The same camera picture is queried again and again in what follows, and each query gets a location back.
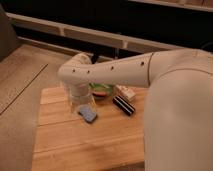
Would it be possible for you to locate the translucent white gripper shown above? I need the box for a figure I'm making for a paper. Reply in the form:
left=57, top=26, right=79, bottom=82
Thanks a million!
left=68, top=84, right=96, bottom=114

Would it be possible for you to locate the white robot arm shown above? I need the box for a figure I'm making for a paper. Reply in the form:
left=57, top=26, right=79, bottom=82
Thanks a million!
left=58, top=49, right=213, bottom=171

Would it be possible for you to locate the green bowl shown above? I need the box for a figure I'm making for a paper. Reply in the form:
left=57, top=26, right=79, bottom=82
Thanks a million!
left=90, top=83, right=113, bottom=98

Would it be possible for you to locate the blue sponge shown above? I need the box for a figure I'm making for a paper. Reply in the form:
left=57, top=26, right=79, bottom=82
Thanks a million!
left=78, top=105, right=97, bottom=123

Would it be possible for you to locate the black striped box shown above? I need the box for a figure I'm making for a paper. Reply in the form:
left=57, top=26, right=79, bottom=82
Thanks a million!
left=113, top=95, right=135, bottom=116

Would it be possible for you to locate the white carton box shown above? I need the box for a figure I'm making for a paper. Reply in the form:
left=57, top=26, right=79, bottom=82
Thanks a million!
left=116, top=85, right=136, bottom=101

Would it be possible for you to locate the wooden cutting board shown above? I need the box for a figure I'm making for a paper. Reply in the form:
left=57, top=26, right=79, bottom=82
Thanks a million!
left=32, top=87, right=147, bottom=171

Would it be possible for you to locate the white window frame rail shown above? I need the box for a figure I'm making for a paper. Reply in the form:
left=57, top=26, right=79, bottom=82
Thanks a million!
left=6, top=12, right=181, bottom=53

